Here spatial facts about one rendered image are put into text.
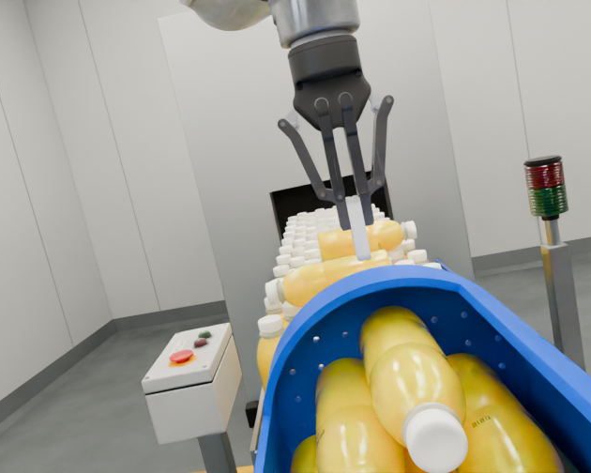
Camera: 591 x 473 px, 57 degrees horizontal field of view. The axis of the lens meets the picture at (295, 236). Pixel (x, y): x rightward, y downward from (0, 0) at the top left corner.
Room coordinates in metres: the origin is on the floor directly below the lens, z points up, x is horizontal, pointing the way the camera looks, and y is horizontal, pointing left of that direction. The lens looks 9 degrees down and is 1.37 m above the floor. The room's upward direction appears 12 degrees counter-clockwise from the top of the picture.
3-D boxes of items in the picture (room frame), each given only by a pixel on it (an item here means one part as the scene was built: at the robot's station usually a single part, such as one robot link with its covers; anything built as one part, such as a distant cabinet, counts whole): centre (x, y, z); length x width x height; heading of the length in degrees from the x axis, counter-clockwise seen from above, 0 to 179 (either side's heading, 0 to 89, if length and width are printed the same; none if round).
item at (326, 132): (0.60, -0.06, 1.36); 0.04 x 0.01 x 0.11; 177
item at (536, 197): (0.96, -0.46, 1.18); 0.06 x 0.06 x 0.05
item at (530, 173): (0.96, -0.46, 1.23); 0.06 x 0.06 x 0.04
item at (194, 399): (0.82, 0.20, 1.05); 0.20 x 0.10 x 0.10; 177
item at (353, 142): (0.60, -0.08, 1.36); 0.04 x 0.01 x 0.11; 177
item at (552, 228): (0.96, -0.46, 1.18); 0.06 x 0.06 x 0.16
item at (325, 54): (0.60, -0.07, 1.43); 0.08 x 0.07 x 0.09; 87
